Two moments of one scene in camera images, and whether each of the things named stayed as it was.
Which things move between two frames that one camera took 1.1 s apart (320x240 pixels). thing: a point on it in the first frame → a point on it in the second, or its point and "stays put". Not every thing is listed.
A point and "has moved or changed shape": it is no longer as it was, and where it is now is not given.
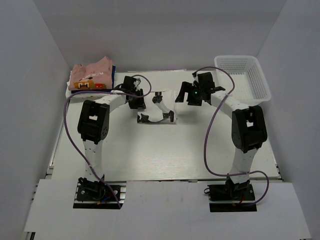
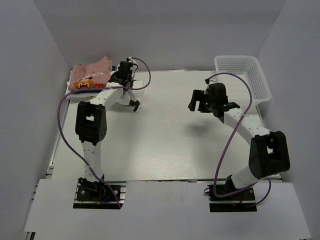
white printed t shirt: [160, 108] has moved or changed shape
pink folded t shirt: [98, 75] stays put
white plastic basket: [250, 85] stays put
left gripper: [140, 104] → [116, 74]
